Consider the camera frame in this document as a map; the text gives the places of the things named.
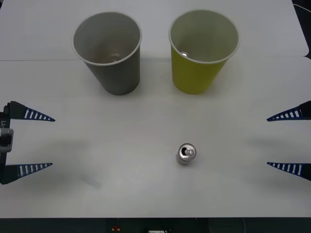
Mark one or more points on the yellow-green plastic waste bin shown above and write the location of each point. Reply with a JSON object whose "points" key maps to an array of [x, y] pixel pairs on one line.
{"points": [[192, 77]]}

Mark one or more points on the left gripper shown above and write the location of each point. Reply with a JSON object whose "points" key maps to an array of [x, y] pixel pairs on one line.
{"points": [[5, 120]]}

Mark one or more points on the grey plastic waste bin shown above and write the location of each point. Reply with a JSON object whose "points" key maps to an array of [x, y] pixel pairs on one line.
{"points": [[119, 77]]}

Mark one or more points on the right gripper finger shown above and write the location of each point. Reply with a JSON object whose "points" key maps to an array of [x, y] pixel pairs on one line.
{"points": [[303, 170], [302, 112]]}

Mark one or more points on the red round button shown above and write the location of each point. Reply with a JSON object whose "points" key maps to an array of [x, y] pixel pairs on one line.
{"points": [[115, 228]]}

